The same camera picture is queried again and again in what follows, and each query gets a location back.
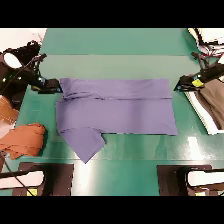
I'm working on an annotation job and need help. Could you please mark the purple T-shirt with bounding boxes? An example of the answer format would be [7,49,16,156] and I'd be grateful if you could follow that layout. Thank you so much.
[54,77,179,165]

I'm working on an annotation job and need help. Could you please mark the light brown garment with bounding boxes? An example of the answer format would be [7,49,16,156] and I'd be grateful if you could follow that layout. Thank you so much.
[0,95,20,125]

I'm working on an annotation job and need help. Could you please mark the dark brown garment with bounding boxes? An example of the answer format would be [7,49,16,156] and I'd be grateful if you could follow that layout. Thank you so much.
[195,79,224,132]

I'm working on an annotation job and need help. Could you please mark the orange-brown garment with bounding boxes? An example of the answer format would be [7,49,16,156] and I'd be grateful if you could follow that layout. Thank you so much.
[0,122,47,161]

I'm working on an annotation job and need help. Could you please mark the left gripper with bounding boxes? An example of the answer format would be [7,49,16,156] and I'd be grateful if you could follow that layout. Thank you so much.
[37,78,64,95]

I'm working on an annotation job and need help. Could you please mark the heap of clothes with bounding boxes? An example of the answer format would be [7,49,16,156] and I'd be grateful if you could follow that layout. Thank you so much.
[187,27,224,57]

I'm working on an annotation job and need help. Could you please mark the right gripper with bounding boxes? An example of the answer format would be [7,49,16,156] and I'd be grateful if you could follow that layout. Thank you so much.
[173,74,202,93]

